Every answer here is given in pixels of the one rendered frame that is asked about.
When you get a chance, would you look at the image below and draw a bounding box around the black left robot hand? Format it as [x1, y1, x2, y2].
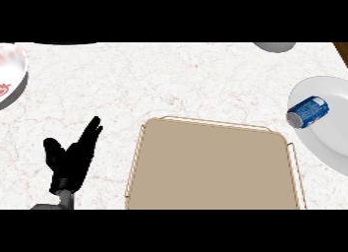
[43, 115, 105, 195]

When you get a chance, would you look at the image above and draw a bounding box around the tan rectangular tray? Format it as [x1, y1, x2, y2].
[124, 115, 309, 211]

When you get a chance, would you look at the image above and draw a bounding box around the blue can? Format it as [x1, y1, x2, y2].
[285, 95, 331, 129]

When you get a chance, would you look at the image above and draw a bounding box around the white round plate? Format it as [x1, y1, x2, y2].
[287, 75, 348, 181]

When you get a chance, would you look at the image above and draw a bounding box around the white bowl with red print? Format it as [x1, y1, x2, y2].
[0, 42, 31, 115]

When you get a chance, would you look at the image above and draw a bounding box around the grey round object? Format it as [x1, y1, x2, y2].
[251, 42, 298, 54]

